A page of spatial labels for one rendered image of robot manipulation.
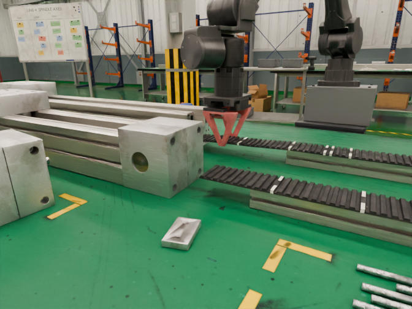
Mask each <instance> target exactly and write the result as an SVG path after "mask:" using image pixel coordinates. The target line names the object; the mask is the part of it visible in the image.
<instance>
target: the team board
mask: <svg viewBox="0 0 412 309"><path fill-rule="evenodd" d="M8 8H9V14H10V20H11V23H12V29H13V34H14V38H15V43H16V47H17V52H18V58H19V62H20V63H23V68H24V72H25V78H26V81H29V78H28V72H27V68H26V63H33V62H86V69H87V74H88V83H89V88H90V96H91V97H92V98H94V97H93V88H92V83H91V74H90V65H89V57H88V49H87V44H86V35H85V26H84V21H83V12H82V3H80V2H74V3H62V4H39V5H27V6H8Z"/></svg>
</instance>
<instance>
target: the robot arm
mask: <svg viewBox="0 0 412 309"><path fill-rule="evenodd" d="M259 1H260V0H209V2H208V4H207V18H208V26H202V25H200V26H196V27H190V28H186V29H185V30H184V33H183V34H184V39H183V41H182V43H181V49H180V55H181V60H182V62H183V64H184V65H185V67H186V68H188V69H215V87H214V95H211V96H205V97H203V104H206V105H207V106H206V107H203V115H204V117H205V119H206V120H207V123H208V124H209V126H210V128H211V130H212V131H213V134H214V136H215V139H216V141H217V143H218V145H219V146H222V147H225V146H226V144H227V141H228V138H229V136H231V137H232V136H235V137H237V136H238V134H239V132H240V130H241V128H242V126H243V124H244V122H245V120H246V118H247V116H248V114H249V113H250V111H251V104H249V103H248V101H251V94H244V93H243V67H244V52H245V40H243V38H238V37H237V35H235V34H236V33H241V32H251V31H253V21H255V13H256V12H257V10H258V8H259V5H258V2H259ZM324 2H325V19H324V22H322V23H321V24H320V25H319V39H318V50H319V53H320V55H325V56H330V57H331V59H328V64H327V70H326V71H325V77H324V80H318V83H317V86H346V87H360V83H361V82H360V81H355V80H353V77H354V70H353V62H354V59H355V57H356V54H358V53H359V51H360V49H361V46H362V42H363V30H362V27H361V26H360V17H357V18H352V14H351V11H350V9H349V3H348V0H324ZM238 114H241V117H240V119H239V121H238V123H237V126H236V128H235V131H234V133H232V128H233V126H234V123H235V121H236V118H237V115H238ZM214 118H221V119H223V122H224V126H225V132H224V135H223V139H221V137H220V134H219V131H218V128H217V126H216V123H215V120H214Z"/></svg>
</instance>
